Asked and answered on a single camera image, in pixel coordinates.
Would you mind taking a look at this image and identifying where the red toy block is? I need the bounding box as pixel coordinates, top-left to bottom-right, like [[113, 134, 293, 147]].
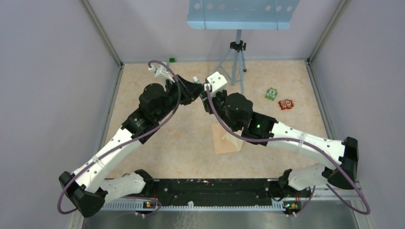
[[278, 99, 294, 110]]

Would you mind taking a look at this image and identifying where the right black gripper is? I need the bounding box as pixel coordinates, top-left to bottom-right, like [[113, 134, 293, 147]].
[[200, 88, 239, 133]]

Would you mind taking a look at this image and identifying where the cream paper letter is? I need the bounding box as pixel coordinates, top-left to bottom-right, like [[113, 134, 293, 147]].
[[225, 133, 244, 152]]

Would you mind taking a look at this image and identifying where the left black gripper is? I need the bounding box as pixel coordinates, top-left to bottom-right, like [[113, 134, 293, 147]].
[[155, 73, 206, 122]]

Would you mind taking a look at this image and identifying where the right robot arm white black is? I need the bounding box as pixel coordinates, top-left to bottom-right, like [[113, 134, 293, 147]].
[[202, 90, 359, 197]]

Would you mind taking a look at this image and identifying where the white cable duct strip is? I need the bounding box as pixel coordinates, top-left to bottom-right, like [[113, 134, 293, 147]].
[[101, 200, 285, 211]]

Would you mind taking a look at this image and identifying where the green toy block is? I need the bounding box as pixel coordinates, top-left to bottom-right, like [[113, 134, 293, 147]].
[[265, 87, 277, 101]]

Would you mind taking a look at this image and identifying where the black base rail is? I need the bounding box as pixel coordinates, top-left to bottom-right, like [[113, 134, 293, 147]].
[[123, 177, 312, 208]]

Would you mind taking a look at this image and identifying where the green white glue stick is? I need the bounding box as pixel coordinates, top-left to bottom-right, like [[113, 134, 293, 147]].
[[192, 76, 201, 84]]

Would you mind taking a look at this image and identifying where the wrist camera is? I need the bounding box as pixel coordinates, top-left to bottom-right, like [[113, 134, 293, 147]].
[[203, 71, 227, 98], [148, 64, 175, 83]]

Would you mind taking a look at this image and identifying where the peach envelope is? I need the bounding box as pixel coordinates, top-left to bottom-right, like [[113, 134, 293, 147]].
[[211, 124, 235, 154]]

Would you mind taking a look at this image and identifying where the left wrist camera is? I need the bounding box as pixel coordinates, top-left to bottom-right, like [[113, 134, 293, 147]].
[[148, 64, 175, 83]]

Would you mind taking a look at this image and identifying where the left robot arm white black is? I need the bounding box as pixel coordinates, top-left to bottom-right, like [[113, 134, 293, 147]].
[[59, 75, 211, 218]]

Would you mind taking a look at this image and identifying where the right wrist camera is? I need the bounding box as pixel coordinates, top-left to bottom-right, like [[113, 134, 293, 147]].
[[203, 71, 227, 98]]

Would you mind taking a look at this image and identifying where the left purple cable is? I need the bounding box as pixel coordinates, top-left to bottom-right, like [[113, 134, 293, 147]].
[[57, 60, 182, 219]]

